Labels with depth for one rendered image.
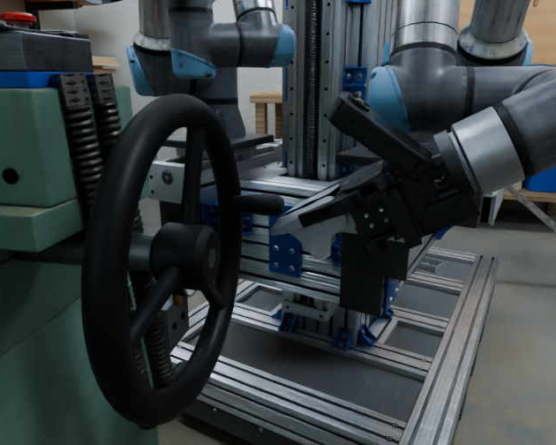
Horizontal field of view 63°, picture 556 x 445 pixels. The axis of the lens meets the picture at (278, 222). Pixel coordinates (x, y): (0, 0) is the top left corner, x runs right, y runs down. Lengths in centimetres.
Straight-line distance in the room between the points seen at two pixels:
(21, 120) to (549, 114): 42
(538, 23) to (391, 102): 328
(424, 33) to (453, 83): 7
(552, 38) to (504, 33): 289
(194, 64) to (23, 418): 56
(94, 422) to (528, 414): 130
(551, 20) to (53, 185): 361
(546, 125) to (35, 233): 42
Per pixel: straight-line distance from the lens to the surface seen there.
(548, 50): 380
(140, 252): 43
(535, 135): 45
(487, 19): 90
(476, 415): 160
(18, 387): 56
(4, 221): 40
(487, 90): 54
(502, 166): 45
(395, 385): 128
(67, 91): 40
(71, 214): 42
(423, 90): 53
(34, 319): 55
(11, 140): 40
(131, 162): 32
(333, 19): 112
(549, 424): 166
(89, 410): 67
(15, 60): 41
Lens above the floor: 97
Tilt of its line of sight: 18 degrees down
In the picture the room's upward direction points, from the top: straight up
